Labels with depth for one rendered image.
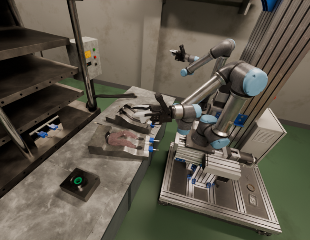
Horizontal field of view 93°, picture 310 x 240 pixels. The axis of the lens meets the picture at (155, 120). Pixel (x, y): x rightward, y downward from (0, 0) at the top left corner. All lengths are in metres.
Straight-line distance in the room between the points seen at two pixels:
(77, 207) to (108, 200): 0.19
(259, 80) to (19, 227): 1.48
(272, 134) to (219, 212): 1.00
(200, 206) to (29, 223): 1.46
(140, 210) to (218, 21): 3.12
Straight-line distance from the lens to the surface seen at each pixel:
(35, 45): 1.44
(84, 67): 1.64
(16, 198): 1.39
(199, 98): 0.91
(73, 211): 1.20
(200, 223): 2.08
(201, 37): 3.24
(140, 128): 1.49
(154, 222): 1.96
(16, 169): 1.55
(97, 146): 1.30
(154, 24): 3.18
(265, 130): 1.39
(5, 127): 1.37
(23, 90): 1.40
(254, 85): 0.83
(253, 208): 2.20
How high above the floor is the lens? 1.88
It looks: 39 degrees down
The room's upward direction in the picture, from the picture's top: 8 degrees clockwise
